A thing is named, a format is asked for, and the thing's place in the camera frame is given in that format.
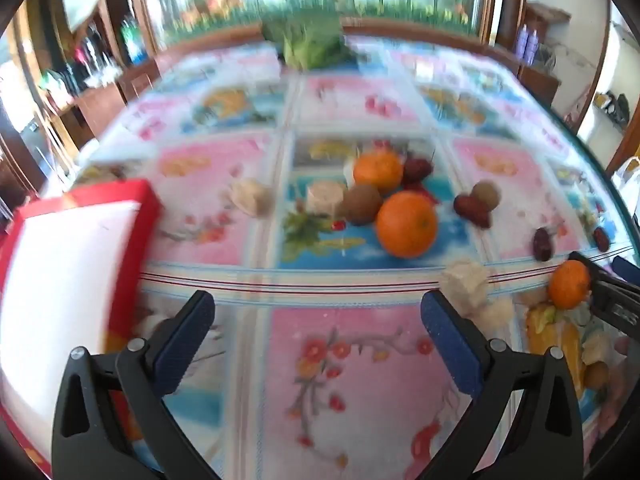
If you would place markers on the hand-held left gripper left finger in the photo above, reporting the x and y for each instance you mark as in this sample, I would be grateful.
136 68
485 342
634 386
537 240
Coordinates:
185 342

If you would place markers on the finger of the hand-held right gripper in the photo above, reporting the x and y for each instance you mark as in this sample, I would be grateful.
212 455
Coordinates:
627 266
612 300

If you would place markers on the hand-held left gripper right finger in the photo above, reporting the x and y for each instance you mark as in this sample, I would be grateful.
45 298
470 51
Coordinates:
452 347

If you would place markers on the small orange tangerine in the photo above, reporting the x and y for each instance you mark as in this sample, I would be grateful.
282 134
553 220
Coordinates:
569 284

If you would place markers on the red box with white inside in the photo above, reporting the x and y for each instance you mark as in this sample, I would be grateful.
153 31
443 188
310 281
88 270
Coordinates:
65 270

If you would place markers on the dark red date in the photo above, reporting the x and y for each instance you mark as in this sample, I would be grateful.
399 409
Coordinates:
417 170
601 239
541 244
472 208

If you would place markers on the beige peeled chunk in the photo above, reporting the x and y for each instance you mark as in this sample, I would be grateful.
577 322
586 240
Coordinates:
497 312
595 347
252 196
465 280
325 197

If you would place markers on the round light brown longan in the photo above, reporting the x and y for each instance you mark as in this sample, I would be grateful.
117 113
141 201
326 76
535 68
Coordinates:
486 195
596 374

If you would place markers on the large orange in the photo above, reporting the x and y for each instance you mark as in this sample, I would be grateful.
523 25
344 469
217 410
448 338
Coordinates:
406 224

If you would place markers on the colourful printed tablecloth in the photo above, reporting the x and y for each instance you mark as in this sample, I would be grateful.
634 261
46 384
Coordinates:
320 270

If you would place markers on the brown kiwi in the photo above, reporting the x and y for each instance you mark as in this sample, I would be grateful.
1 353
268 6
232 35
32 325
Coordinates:
362 204

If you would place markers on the medium orange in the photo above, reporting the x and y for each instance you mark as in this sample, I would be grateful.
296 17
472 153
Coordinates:
377 170

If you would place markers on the purple bottle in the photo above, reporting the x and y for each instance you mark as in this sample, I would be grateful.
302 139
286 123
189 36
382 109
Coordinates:
534 45
522 42

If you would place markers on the wooden shelf cabinet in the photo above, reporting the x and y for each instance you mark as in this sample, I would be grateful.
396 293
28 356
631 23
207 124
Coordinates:
100 100

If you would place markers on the green plastic bottle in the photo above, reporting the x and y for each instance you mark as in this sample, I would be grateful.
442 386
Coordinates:
132 40

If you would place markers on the green leafy vegetable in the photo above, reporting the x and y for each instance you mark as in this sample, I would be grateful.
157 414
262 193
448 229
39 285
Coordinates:
310 40

